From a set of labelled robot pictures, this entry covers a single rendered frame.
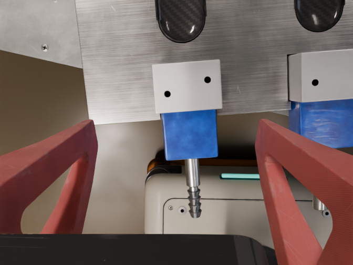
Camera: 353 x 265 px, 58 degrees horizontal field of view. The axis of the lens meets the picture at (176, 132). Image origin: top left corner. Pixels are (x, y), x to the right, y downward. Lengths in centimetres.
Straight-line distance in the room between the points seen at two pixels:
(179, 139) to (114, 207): 99
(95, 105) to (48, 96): 94
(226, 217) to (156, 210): 20
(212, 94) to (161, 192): 67
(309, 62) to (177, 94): 10
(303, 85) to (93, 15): 17
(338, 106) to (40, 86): 106
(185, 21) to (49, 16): 14
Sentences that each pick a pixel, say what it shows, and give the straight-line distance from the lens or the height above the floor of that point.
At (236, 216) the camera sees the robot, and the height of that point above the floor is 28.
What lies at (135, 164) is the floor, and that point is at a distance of 117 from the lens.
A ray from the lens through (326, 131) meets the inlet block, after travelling 28.
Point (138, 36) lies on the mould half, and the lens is 27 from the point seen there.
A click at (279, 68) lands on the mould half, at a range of 27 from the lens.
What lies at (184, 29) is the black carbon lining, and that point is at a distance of 27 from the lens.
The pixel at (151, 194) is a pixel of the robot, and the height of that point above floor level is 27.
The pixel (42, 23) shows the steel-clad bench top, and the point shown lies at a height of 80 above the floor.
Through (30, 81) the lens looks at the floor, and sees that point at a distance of 123.
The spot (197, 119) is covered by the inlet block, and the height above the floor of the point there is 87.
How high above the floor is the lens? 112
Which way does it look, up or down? 81 degrees down
